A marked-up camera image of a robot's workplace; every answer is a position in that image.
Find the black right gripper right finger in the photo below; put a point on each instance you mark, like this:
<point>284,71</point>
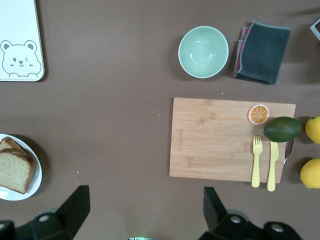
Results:
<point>212,210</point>

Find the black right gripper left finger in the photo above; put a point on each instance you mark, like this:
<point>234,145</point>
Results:
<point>75,207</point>

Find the white round plate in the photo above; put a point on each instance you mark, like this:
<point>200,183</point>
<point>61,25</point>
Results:
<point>37,175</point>

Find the plain bread slice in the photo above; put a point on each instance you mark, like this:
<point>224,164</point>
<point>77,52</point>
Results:
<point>12,170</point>

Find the yellow plastic fork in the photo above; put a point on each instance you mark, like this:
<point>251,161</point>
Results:
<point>256,165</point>

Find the wooden cutting board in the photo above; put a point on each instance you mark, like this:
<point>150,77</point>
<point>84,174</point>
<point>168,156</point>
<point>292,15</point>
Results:
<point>212,140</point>

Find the yellow plastic knife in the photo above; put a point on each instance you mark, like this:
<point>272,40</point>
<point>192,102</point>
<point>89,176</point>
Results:
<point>272,162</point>

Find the bread slice under egg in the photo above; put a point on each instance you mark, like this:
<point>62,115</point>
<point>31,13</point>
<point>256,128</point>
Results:
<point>8,143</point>

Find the orange slice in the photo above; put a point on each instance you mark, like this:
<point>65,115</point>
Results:
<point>258,114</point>

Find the yellow lemon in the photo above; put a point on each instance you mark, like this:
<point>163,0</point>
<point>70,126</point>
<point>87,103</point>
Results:
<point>312,173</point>
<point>313,130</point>

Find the green avocado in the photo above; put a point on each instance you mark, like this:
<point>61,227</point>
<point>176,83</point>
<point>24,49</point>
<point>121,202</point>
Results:
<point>282,129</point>

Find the pale green bowl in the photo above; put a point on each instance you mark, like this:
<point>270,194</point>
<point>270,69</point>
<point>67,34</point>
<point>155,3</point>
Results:
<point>203,52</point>

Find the dark grey folded cloth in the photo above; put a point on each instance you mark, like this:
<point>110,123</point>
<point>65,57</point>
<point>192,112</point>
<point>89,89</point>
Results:
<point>265,52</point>

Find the cream tray with bear print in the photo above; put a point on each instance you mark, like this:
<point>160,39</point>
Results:
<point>17,25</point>

